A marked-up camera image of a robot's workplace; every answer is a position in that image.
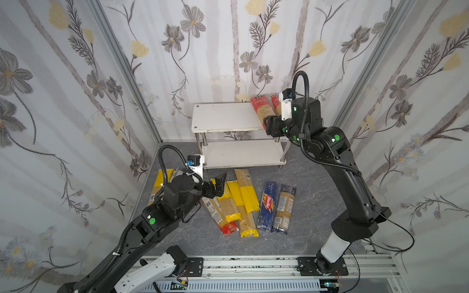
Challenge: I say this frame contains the red spaghetti bag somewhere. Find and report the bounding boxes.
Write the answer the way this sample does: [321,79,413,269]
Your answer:
[271,94,282,115]
[250,95,276,130]

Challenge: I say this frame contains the short yellow Pastatime bag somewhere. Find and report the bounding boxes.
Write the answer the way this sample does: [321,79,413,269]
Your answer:
[215,183,241,223]

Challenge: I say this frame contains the red slim spaghetti pack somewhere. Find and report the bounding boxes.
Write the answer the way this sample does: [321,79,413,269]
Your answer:
[202,197,239,235]

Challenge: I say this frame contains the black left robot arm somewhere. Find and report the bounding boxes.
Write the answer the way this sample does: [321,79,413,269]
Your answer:
[58,145,227,293]

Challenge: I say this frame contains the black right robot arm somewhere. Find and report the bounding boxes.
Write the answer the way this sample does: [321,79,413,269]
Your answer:
[263,71,392,276]

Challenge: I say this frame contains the yellow pasta bag far left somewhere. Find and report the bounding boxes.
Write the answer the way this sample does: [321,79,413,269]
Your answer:
[147,168,175,206]

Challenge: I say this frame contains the white two-tier metal shelf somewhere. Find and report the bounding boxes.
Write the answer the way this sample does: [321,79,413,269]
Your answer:
[191,103,289,169]

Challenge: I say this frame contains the long yellow Pastatime bag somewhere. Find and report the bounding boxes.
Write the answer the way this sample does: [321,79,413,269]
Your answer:
[228,181,259,238]

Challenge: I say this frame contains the blue Barilla spaghetti pack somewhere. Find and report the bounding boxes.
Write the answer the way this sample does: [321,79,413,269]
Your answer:
[257,180,278,232]

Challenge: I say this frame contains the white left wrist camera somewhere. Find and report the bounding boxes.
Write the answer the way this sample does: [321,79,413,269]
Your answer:
[186,154,205,178]

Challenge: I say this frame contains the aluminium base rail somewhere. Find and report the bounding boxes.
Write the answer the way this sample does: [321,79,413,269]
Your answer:
[98,254,407,293]

